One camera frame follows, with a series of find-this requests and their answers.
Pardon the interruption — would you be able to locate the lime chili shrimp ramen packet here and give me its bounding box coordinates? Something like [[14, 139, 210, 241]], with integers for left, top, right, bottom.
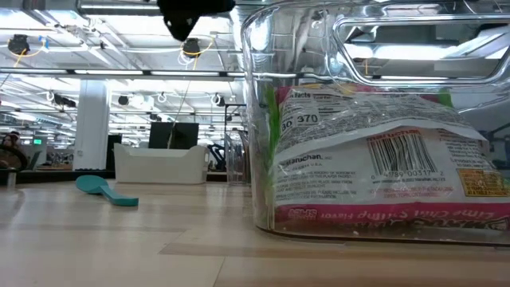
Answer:
[[265, 82, 510, 232]]

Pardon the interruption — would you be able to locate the long ceiling light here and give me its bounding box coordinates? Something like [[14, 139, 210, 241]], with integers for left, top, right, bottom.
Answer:
[[0, 68, 246, 80]]

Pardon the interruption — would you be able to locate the black background monitor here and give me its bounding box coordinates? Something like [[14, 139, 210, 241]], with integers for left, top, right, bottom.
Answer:
[[149, 121, 199, 151]]

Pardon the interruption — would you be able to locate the white pillar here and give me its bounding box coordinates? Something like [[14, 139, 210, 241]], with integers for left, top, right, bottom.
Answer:
[[73, 79, 111, 172]]

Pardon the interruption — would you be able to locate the small clear plastic bin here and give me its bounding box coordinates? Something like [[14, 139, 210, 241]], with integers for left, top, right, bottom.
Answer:
[[224, 129, 252, 187]]

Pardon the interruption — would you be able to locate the white plastic bin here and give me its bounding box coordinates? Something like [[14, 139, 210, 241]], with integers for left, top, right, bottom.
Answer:
[[113, 142, 211, 185]]

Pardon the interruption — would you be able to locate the large clear plastic bin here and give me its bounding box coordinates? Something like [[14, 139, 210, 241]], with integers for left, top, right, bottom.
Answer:
[[241, 0, 510, 246]]

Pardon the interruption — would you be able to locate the teal plastic spoon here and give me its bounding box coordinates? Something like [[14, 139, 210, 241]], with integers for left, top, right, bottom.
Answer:
[[74, 174, 139, 207]]

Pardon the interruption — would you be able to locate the person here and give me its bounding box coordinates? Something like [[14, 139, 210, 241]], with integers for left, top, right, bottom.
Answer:
[[0, 130, 23, 151]]

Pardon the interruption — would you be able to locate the black ceiling cable reel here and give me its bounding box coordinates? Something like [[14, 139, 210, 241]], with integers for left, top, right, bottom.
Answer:
[[7, 33, 31, 56], [182, 38, 202, 60]]

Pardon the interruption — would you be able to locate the silver ventilation duct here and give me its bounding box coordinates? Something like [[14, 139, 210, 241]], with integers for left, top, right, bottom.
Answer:
[[75, 0, 160, 17]]

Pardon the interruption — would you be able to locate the black aluminium rig frame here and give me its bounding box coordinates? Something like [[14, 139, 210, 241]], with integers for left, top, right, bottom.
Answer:
[[0, 169, 116, 187]]

